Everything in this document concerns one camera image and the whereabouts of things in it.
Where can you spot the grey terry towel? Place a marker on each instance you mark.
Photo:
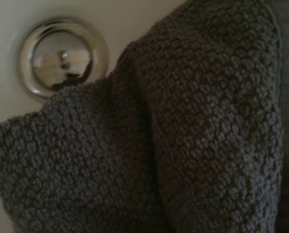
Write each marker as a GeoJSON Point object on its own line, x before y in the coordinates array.
{"type": "Point", "coordinates": [183, 136]}

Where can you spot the chrome sink drain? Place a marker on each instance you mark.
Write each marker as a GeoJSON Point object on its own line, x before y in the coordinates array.
{"type": "Point", "coordinates": [62, 55]}

